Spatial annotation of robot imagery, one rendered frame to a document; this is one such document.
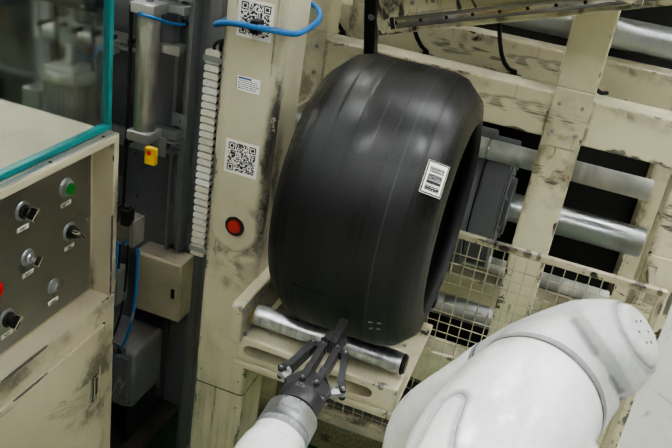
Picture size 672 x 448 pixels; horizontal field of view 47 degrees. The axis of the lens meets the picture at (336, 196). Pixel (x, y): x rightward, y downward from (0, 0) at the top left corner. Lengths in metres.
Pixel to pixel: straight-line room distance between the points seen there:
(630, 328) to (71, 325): 1.16
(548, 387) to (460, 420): 0.09
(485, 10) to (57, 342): 1.13
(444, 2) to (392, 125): 0.51
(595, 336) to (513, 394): 0.13
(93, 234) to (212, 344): 0.40
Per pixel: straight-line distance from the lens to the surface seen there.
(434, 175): 1.35
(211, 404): 1.98
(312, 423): 1.28
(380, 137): 1.37
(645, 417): 3.34
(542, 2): 1.78
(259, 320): 1.68
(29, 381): 1.60
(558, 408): 0.69
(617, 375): 0.78
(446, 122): 1.40
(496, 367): 0.71
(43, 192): 1.52
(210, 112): 1.64
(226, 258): 1.74
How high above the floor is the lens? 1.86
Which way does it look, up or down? 25 degrees down
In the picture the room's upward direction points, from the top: 9 degrees clockwise
